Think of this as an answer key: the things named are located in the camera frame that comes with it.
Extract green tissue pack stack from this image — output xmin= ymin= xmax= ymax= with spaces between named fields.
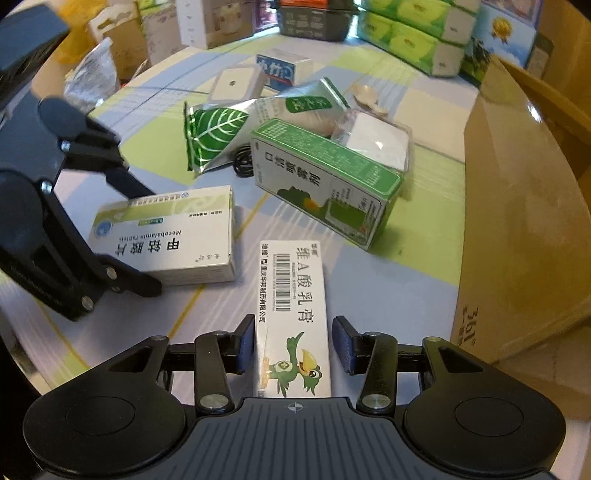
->
xmin=358 ymin=0 xmax=481 ymax=78

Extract green leaf foil pouch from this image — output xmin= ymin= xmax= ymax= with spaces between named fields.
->
xmin=183 ymin=77 xmax=349 ymax=174

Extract black stacked food containers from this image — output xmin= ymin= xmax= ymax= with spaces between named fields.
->
xmin=273 ymin=0 xmax=359 ymax=42

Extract brown cardboard piece with hole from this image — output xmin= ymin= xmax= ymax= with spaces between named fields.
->
xmin=89 ymin=2 xmax=148 ymax=82

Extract black cable coil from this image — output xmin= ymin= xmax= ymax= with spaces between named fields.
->
xmin=231 ymin=144 xmax=257 ymax=179

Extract white square night light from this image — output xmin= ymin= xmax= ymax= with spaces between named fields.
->
xmin=208 ymin=64 xmax=267 ymax=104

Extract brown cardboard box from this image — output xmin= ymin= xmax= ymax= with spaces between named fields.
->
xmin=452 ymin=57 xmax=590 ymax=363

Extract white ointment box with bird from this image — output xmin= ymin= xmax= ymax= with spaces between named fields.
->
xmin=254 ymin=240 xmax=332 ymax=398

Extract beige plastic spoon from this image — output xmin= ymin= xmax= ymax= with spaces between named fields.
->
xmin=352 ymin=85 xmax=388 ymax=118

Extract white appliance box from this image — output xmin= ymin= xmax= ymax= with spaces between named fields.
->
xmin=175 ymin=0 xmax=254 ymax=50

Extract green white medicine box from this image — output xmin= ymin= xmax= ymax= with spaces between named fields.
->
xmin=250 ymin=119 xmax=404 ymax=251

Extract yellow plastic bag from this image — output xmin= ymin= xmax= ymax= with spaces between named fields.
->
xmin=47 ymin=0 xmax=108 ymax=79

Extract white green mecobalamin box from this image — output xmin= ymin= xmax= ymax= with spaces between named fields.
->
xmin=88 ymin=185 xmax=235 ymax=286

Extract blue white small box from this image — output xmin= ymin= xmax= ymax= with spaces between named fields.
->
xmin=256 ymin=49 xmax=314 ymax=92

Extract clear bag with white pad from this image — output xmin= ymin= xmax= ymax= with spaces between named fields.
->
xmin=331 ymin=110 xmax=414 ymax=173

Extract green blue milk box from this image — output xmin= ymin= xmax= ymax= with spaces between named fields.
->
xmin=460 ymin=0 xmax=554 ymax=86

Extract checked table cloth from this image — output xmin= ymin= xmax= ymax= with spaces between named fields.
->
xmin=1 ymin=33 xmax=477 ymax=387

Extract crumpled silver plastic bag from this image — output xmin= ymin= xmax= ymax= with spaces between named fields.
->
xmin=63 ymin=37 xmax=120 ymax=114

